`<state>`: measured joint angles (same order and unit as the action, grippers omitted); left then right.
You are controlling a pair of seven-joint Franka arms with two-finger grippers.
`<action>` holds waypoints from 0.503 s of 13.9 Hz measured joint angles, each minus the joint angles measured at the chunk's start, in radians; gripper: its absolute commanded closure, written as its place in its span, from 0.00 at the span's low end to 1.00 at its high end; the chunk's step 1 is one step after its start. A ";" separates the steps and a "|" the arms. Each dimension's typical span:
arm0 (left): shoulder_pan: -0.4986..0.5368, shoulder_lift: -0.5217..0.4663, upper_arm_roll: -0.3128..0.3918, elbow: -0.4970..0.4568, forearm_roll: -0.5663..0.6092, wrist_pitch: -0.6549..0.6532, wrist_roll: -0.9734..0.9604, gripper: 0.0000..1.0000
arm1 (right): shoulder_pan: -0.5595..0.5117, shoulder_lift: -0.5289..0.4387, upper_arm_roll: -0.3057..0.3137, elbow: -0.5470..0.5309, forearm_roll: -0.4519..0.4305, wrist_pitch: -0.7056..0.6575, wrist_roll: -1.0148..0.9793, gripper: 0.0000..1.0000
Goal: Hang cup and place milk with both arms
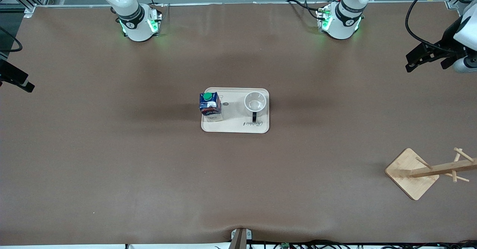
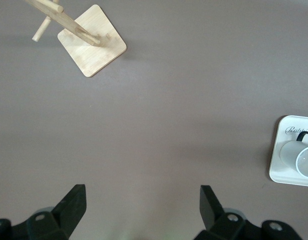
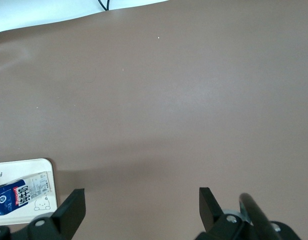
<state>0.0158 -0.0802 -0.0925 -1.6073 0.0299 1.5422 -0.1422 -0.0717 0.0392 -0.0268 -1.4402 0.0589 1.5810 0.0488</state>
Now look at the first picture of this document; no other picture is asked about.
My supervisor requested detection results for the white mug black handle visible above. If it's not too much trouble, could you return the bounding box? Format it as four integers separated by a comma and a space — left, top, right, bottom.
244, 91, 267, 123

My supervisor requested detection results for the blue milk carton green cap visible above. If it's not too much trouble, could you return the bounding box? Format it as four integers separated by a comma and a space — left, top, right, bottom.
199, 92, 223, 123

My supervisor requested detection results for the wooden cup rack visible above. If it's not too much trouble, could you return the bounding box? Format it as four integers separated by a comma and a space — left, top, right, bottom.
385, 147, 477, 201

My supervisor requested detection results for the brown table mat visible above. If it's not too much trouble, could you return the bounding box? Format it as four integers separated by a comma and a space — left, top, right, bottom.
0, 2, 477, 246

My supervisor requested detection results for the cream plastic tray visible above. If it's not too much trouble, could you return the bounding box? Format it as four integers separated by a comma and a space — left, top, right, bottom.
201, 88, 270, 134

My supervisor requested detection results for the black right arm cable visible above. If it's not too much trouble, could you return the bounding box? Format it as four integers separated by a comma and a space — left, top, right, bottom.
0, 26, 23, 53

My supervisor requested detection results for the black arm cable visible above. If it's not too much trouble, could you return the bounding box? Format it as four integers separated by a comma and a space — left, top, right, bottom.
0, 26, 23, 53
405, 0, 461, 54

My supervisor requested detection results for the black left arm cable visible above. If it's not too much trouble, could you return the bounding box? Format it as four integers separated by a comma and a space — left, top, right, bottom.
405, 0, 461, 54

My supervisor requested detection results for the black left base cable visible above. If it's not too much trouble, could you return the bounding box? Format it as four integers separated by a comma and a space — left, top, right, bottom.
286, 0, 325, 21

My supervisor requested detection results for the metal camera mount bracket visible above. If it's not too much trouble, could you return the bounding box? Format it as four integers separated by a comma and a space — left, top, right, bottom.
230, 227, 253, 249

